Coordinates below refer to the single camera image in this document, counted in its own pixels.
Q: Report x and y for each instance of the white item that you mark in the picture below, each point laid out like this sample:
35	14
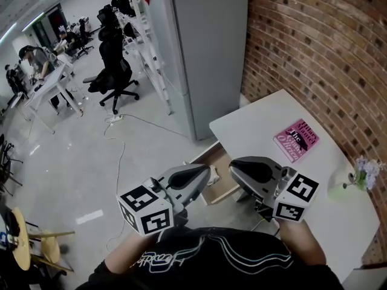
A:
214	175

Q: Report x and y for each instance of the pink book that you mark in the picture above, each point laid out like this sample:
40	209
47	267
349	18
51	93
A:
297	140

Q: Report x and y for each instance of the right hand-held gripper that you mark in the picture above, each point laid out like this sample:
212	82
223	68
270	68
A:
290	198

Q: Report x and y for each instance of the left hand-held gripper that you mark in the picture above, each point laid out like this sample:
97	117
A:
145	205

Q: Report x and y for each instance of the white work table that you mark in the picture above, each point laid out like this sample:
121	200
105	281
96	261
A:
50	81

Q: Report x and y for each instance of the white power strip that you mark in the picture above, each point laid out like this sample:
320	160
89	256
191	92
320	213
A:
114	118

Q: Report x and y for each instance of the person's right forearm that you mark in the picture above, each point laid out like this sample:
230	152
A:
302	240

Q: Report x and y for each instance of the white shelving rack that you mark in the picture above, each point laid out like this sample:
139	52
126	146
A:
145	41

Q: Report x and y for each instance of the wooden desk drawer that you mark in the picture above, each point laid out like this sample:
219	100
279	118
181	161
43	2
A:
222	162

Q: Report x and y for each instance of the person's black printed shirt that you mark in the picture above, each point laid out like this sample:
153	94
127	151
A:
229	267

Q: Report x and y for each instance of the round wooden stool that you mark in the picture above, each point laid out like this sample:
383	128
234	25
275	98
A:
22	240

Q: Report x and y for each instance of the grey tall cabinet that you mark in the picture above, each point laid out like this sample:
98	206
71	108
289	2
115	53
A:
211	56

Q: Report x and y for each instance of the white desk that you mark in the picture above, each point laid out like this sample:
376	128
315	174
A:
260	122

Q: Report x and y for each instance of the purple flowers in vase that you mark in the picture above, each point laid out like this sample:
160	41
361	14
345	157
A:
366	172

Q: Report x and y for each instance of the black metal chair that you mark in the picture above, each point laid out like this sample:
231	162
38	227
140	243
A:
7	162

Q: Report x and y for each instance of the black office chair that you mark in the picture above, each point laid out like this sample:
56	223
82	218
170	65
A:
113	68
106	16

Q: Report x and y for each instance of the person's left forearm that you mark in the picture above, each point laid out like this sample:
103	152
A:
127	249

